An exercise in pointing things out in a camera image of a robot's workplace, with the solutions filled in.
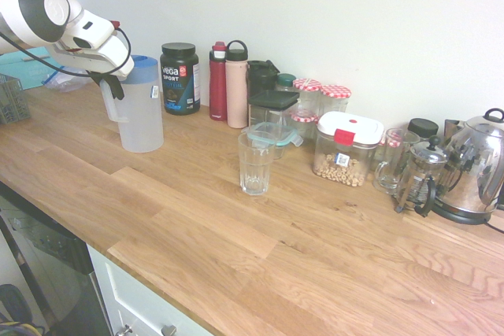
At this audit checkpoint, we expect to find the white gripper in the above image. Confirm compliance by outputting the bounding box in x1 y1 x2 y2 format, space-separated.
47 35 135 101

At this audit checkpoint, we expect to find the translucent pitcher with blue lid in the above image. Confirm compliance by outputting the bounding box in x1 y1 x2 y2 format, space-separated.
98 54 165 153

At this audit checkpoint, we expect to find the red water bottle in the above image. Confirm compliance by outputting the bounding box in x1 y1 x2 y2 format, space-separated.
209 41 229 121

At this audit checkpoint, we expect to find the clear zip bag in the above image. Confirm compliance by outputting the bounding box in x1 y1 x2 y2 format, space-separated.
41 68 94 95

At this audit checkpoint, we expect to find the black protein powder tub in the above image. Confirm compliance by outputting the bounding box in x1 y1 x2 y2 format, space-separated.
159 42 202 116

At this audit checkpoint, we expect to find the teal bread box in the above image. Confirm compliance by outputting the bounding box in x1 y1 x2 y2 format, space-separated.
0 46 60 91

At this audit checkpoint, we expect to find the grey cutlery basket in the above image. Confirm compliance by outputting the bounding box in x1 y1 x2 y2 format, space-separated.
0 73 32 126

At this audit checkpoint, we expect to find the pink bottle with black lid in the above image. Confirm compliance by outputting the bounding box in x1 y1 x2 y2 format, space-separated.
224 39 250 129

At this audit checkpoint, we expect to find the black shaker bottle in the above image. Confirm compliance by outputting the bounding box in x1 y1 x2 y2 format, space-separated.
246 59 280 99

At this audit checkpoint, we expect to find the square container with black lid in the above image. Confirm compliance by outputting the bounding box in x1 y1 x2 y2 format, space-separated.
247 90 301 135

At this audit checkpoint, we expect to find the clear drinking glass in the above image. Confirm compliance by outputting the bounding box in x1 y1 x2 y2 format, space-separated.
237 131 276 197

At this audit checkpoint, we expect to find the glass jar with green lid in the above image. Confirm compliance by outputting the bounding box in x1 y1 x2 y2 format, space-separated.
274 72 297 93

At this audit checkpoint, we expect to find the black dishwasher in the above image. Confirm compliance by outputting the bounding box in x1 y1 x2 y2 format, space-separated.
0 180 113 336

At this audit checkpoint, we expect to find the glass container with teal lid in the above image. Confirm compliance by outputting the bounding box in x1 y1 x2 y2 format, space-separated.
246 121 304 161

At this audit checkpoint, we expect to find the tall jar red checkered lid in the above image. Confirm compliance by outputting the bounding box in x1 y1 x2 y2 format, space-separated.
319 83 353 116
292 77 323 116

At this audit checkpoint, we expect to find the white cabinet drawer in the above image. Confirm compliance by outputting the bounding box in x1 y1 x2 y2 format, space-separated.
86 243 213 336

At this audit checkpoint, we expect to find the dark bag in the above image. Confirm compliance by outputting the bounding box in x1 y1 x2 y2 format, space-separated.
0 283 33 327

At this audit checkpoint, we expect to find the cereal container white red lid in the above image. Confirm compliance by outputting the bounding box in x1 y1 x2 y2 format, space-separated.
313 111 385 188

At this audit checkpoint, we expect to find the clear glass mug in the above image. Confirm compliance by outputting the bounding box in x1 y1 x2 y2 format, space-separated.
372 127 421 195

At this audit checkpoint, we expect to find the jar with black lid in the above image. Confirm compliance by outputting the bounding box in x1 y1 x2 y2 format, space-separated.
407 117 439 142

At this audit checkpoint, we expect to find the glass French press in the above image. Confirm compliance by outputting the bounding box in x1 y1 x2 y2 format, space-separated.
395 135 450 218

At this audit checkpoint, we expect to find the small steel jug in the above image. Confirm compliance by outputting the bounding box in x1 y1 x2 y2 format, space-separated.
444 118 466 140

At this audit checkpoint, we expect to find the shiny steel electric kettle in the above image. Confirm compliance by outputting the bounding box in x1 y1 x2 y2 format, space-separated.
431 107 504 226

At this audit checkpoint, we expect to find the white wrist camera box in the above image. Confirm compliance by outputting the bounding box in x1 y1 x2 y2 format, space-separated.
61 9 117 50

